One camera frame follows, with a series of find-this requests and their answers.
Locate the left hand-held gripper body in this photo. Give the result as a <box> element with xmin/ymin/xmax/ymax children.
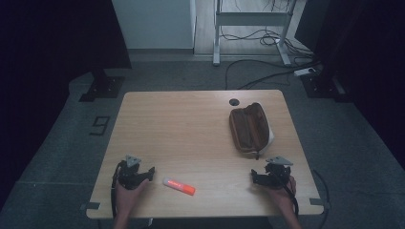
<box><xmin>116</xmin><ymin>155</ymin><xmax>148</xmax><ymax>191</ymax></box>

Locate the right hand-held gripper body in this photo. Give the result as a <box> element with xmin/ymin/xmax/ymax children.
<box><xmin>263</xmin><ymin>155</ymin><xmax>294</xmax><ymax>189</ymax></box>

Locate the person's left hand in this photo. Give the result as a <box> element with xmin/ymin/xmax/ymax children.
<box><xmin>114</xmin><ymin>177</ymin><xmax>150</xmax><ymax>218</ymax></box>

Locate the person's right hand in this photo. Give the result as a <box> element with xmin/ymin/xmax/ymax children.
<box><xmin>266</xmin><ymin>176</ymin><xmax>298</xmax><ymax>212</ymax></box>

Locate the orange and white highlighter pen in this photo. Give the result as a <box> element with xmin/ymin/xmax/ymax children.
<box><xmin>162</xmin><ymin>177</ymin><xmax>197</xmax><ymax>197</ymax></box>

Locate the brown zipped pencil case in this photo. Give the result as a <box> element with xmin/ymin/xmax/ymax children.
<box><xmin>228</xmin><ymin>101</ymin><xmax>276</xmax><ymax>160</ymax></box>

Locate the black stand base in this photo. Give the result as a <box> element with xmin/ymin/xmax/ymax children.
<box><xmin>299</xmin><ymin>72</ymin><xmax>352</xmax><ymax>103</ymax></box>
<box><xmin>78</xmin><ymin>68</ymin><xmax>126</xmax><ymax>103</ymax></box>

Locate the white power strip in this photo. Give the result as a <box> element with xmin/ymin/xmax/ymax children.
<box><xmin>293</xmin><ymin>67</ymin><xmax>317</xmax><ymax>77</ymax></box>

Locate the black curtain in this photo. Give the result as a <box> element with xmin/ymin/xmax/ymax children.
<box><xmin>0</xmin><ymin>0</ymin><xmax>133</xmax><ymax>211</ymax></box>
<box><xmin>294</xmin><ymin>0</ymin><xmax>405</xmax><ymax>170</ymax></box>

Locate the thin black hanging cable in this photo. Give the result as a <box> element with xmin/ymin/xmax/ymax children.
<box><xmin>312</xmin><ymin>169</ymin><xmax>332</xmax><ymax>229</ymax></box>

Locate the tangle of black floor cables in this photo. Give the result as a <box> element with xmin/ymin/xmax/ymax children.
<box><xmin>219</xmin><ymin>0</ymin><xmax>323</xmax><ymax>91</ymax></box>

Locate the white metal desk frame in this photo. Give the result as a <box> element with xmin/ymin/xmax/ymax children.
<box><xmin>212</xmin><ymin>0</ymin><xmax>292</xmax><ymax>67</ymax></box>

